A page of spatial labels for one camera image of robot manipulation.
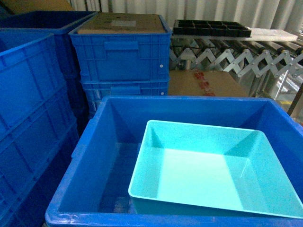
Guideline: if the lower blue crate left stack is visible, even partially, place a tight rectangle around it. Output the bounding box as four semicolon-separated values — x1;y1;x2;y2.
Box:
81;78;170;119

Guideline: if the blue crate far left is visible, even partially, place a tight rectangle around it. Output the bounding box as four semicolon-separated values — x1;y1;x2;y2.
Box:
0;31;79;227

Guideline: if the brown cardboard box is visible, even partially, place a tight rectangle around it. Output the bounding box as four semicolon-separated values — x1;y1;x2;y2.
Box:
168;70;248;97

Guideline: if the black compartment tray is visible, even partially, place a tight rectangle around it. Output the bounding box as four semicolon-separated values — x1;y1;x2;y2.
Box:
173;20;251;38

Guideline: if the teal plastic tray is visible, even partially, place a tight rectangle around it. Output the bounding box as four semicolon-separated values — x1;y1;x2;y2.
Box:
128;120;303;218

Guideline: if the large open blue crate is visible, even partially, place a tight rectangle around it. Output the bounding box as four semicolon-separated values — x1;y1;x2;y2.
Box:
45;96;303;227

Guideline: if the upper blue crate left stack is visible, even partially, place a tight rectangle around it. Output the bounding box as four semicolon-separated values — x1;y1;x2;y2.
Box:
69;15;172;82

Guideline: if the upper blue crate right stack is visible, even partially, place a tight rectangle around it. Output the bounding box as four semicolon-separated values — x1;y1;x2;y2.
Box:
0;10;99;81

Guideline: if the cardboard sheet on crate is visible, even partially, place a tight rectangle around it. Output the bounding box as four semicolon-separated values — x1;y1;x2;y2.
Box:
77;13;165;35

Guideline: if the blue crate stack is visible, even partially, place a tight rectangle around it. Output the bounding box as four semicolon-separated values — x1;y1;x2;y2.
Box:
81;78;170;119
0;10;99;81
69;15;172;82

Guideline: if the expandable roller conveyor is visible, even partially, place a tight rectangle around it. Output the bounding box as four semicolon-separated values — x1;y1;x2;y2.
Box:
169;38;303;122

